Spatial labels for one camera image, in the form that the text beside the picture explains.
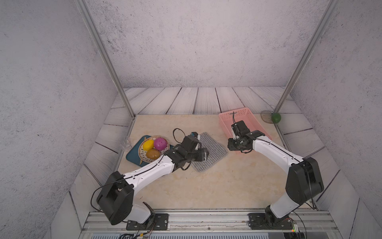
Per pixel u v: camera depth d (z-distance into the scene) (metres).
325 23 0.74
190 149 0.65
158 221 0.73
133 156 0.96
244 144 0.65
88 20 0.74
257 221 0.72
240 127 0.70
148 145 0.97
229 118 1.18
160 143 0.96
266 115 1.21
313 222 0.74
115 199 0.41
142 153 0.97
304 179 0.47
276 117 1.15
